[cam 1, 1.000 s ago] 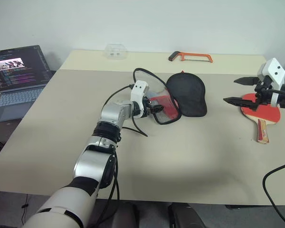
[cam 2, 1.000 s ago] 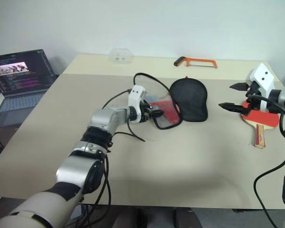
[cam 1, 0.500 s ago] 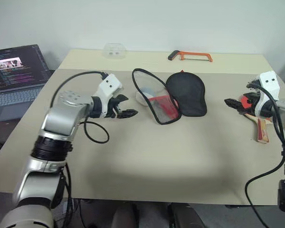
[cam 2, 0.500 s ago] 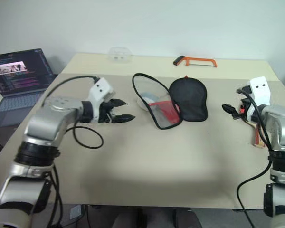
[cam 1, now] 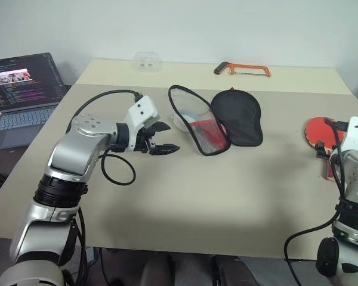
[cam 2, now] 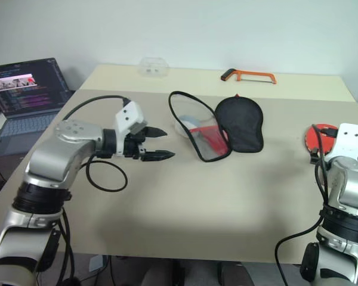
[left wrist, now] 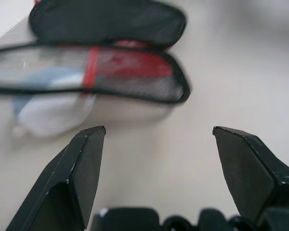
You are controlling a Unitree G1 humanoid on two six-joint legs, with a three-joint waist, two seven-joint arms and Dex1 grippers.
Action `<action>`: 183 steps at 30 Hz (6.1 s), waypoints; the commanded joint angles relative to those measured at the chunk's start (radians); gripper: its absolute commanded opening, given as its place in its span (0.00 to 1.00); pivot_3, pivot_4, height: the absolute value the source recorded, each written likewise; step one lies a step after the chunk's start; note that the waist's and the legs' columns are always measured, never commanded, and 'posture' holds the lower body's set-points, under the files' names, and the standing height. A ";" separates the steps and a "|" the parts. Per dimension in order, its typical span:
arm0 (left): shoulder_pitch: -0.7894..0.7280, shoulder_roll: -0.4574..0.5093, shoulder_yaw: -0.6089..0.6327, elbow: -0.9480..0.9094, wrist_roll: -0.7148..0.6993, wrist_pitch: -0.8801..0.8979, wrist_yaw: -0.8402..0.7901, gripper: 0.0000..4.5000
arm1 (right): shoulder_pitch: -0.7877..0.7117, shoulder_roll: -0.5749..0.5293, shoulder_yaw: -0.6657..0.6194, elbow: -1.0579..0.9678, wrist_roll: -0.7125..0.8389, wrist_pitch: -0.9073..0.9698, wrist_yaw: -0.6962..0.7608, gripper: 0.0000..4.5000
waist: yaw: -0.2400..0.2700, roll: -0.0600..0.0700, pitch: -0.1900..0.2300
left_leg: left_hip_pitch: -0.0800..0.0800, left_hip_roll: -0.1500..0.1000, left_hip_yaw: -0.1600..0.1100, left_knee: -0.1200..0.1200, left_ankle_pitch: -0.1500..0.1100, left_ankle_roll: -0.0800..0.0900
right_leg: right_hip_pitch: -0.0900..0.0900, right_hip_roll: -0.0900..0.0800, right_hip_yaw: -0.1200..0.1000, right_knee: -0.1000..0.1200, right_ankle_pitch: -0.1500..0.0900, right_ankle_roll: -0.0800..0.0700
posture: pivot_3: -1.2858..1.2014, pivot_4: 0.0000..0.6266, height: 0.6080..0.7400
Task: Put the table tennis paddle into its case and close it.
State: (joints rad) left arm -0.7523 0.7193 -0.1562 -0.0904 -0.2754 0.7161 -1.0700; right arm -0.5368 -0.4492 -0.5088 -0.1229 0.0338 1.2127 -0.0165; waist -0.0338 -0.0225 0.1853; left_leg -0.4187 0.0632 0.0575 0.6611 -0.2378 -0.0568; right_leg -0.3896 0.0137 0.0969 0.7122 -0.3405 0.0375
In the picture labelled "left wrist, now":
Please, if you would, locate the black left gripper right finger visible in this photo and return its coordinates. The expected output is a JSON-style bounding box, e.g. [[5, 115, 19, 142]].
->
[[212, 126, 289, 223]]

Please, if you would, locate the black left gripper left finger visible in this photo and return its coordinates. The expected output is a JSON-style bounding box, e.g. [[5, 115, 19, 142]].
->
[[4, 125, 106, 231]]

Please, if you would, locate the black mesh pencil case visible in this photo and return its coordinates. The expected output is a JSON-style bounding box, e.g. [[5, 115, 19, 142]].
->
[[0, 0, 191, 106]]

